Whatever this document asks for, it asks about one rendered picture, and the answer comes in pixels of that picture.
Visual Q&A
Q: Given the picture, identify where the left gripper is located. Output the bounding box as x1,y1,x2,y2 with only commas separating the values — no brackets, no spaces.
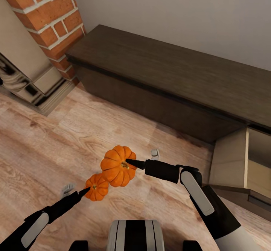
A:
57,187,91,215

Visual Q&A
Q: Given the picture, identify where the pumpkin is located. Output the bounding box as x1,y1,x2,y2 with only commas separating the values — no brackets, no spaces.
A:
100,145,137,187
84,174,110,201

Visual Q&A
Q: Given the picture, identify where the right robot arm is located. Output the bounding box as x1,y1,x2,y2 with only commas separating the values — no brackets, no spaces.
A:
126,148,262,251

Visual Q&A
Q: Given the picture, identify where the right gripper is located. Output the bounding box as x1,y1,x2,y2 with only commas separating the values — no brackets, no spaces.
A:
126,159,170,181

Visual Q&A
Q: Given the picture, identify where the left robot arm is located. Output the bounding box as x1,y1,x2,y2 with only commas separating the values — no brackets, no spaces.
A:
0,183,91,251

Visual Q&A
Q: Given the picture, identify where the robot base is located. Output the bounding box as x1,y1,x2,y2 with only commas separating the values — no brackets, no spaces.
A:
69,240,202,251

